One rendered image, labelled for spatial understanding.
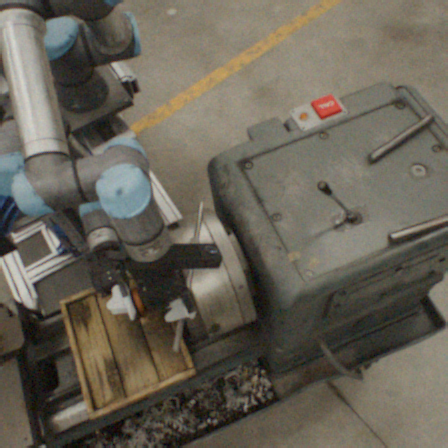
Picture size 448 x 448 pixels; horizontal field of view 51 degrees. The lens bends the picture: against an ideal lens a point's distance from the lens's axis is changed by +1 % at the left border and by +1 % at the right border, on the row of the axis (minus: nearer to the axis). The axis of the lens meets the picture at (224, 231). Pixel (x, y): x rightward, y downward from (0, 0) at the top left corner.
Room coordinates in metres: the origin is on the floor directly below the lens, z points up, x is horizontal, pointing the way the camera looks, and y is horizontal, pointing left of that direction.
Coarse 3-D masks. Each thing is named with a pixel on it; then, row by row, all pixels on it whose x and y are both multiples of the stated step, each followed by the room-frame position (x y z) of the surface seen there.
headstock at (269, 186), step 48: (384, 96) 0.83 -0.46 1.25; (240, 144) 0.75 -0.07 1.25; (288, 144) 0.72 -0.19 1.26; (336, 144) 0.70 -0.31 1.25; (432, 144) 0.65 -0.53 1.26; (240, 192) 0.61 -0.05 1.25; (288, 192) 0.58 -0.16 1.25; (336, 192) 0.56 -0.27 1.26; (384, 192) 0.54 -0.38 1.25; (432, 192) 0.52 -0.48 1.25; (240, 240) 0.51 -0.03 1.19; (288, 240) 0.46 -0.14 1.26; (336, 240) 0.44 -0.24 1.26; (384, 240) 0.42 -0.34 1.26; (432, 240) 0.41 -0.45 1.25; (288, 288) 0.35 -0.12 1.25; (336, 288) 0.34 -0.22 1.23; (384, 288) 0.39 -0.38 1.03; (288, 336) 0.31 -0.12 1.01
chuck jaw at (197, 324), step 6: (192, 300) 0.41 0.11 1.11; (168, 312) 0.40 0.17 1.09; (198, 312) 0.37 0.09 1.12; (186, 318) 0.36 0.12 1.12; (198, 318) 0.36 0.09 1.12; (186, 324) 0.35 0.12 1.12; (192, 324) 0.35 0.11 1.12; (198, 324) 0.34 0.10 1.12; (204, 324) 0.34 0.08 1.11; (216, 324) 0.34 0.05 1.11; (192, 330) 0.33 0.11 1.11; (198, 330) 0.34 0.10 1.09; (210, 330) 0.33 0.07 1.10; (216, 330) 0.33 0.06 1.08
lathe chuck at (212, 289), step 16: (192, 224) 0.56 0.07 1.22; (176, 240) 0.52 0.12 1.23; (208, 240) 0.50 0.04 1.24; (208, 272) 0.43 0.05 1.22; (224, 272) 0.42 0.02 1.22; (192, 288) 0.40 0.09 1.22; (208, 288) 0.39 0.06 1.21; (224, 288) 0.39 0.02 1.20; (208, 304) 0.36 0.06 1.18; (224, 304) 0.36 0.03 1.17; (208, 320) 0.34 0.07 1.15; (224, 320) 0.34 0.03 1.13; (240, 320) 0.34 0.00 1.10
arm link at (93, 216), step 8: (80, 208) 0.72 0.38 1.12; (88, 208) 0.70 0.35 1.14; (96, 208) 0.70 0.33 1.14; (88, 216) 0.68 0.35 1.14; (96, 216) 0.67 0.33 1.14; (104, 216) 0.68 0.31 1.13; (88, 224) 0.66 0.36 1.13; (96, 224) 0.65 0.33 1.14; (104, 224) 0.65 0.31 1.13; (112, 224) 0.66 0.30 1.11; (88, 232) 0.63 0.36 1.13
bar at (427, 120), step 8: (424, 120) 0.71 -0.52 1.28; (432, 120) 0.71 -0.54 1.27; (408, 128) 0.70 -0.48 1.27; (416, 128) 0.69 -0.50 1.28; (400, 136) 0.68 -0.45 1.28; (408, 136) 0.68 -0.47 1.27; (384, 144) 0.66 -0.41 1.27; (392, 144) 0.66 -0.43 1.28; (376, 152) 0.64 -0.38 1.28; (384, 152) 0.64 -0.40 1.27
